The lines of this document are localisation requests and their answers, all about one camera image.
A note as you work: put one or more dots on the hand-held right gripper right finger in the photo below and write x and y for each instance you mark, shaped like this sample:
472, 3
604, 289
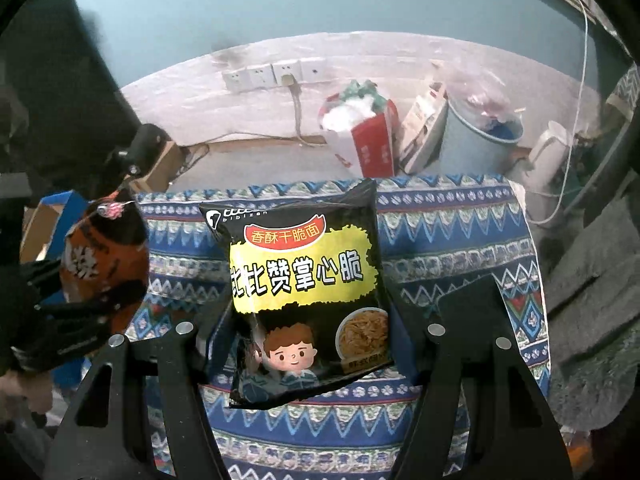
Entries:
405, 355

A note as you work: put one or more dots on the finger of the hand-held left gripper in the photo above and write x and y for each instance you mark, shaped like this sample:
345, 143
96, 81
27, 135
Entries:
42, 277
90, 320

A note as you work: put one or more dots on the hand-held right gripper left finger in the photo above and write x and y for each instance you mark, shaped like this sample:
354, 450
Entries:
190, 385

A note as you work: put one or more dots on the blue cardboard box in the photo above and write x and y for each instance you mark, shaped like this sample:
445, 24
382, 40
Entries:
55, 215

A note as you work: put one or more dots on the orange black snack bag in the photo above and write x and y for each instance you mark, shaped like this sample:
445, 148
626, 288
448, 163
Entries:
100, 250

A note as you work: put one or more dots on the black yellow noodle snack packet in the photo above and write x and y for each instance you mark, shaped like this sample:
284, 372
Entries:
300, 270

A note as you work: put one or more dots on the blue patterned cloth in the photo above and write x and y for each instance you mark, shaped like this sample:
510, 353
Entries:
450, 240

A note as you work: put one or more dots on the brown cardboard box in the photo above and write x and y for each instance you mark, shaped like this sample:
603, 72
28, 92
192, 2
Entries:
165, 170

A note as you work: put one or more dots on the light blue bin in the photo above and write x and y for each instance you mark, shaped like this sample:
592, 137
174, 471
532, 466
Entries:
470, 152

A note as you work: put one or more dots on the red and white box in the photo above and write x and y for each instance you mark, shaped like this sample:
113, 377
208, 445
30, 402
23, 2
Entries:
370, 145

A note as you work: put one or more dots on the white brown paper bag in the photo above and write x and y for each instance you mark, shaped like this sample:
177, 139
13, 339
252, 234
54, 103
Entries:
422, 125

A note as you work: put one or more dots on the white kettle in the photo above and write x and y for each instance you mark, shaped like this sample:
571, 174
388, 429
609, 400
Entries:
547, 152

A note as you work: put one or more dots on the clear plastic bin liner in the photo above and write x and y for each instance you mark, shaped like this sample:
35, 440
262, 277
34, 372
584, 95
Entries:
480, 95

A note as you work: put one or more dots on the white wall socket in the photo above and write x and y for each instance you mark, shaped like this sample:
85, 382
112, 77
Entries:
261, 75
312, 69
287, 70
236, 79

